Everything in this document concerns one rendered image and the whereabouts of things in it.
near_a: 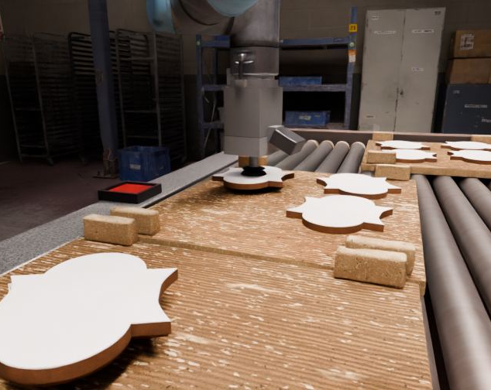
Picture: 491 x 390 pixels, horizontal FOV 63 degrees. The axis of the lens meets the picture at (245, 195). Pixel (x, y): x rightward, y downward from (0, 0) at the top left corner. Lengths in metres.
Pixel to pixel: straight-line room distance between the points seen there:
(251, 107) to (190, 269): 0.31
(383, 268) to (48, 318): 0.25
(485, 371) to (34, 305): 0.29
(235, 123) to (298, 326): 0.39
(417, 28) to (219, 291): 4.75
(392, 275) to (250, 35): 0.40
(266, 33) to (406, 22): 4.39
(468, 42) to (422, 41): 0.50
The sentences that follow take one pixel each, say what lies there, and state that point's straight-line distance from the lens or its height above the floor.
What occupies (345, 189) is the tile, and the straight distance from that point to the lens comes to 0.63.
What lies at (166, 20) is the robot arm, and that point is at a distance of 0.58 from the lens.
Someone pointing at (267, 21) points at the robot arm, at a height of 1.19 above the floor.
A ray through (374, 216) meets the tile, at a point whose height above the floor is 0.95.
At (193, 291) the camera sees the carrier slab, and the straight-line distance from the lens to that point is 0.34.
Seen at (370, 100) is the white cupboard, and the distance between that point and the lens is 4.91.
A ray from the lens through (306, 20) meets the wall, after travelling 5.54.
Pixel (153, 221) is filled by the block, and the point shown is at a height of 0.95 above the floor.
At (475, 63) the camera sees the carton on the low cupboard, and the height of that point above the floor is 1.34.
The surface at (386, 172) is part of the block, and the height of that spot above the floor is 0.95.
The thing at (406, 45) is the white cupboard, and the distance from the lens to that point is 4.95.
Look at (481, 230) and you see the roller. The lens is 0.59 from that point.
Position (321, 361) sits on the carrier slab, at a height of 0.94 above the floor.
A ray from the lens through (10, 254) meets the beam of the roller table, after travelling 0.53.
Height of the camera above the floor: 1.10
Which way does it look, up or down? 15 degrees down
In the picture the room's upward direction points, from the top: straight up
